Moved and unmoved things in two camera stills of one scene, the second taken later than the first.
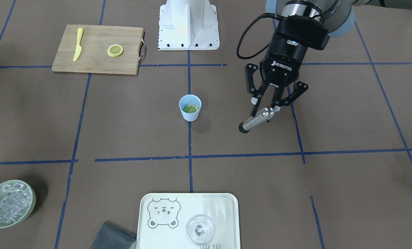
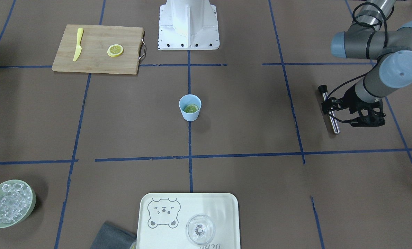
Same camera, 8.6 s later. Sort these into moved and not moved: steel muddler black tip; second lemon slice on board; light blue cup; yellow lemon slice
Moved: steel muddler black tip
Not moved: second lemon slice on board; light blue cup; yellow lemon slice
